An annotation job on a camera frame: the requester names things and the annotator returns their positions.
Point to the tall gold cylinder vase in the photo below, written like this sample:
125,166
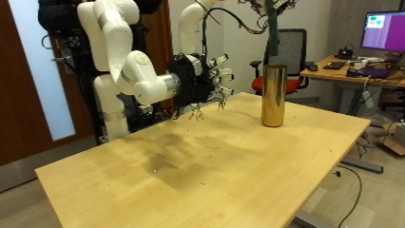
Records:
274,95

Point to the black mesh office chair red seat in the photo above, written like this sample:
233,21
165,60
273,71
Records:
295,47

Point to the brown wooden door leaf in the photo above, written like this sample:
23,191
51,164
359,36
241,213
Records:
163,38

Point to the black computer mouse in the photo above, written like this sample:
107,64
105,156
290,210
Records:
313,67

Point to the small black desk device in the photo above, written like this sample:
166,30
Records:
346,53

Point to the black keyboard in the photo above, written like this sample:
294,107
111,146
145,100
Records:
334,65

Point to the wooden office desk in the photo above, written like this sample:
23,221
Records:
325,74

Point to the computer monitor with purple screen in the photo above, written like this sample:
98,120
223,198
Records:
386,31

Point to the dark laptop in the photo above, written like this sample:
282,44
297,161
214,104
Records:
374,72

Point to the white power adapter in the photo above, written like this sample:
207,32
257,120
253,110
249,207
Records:
369,98

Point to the person in black clothing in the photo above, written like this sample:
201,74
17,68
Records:
51,15

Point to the brown door with frosted glass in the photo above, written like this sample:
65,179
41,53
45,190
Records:
17,110

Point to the grey table foot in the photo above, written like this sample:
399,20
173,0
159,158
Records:
310,220
363,166

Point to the cardboard box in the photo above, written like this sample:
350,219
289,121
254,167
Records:
393,141

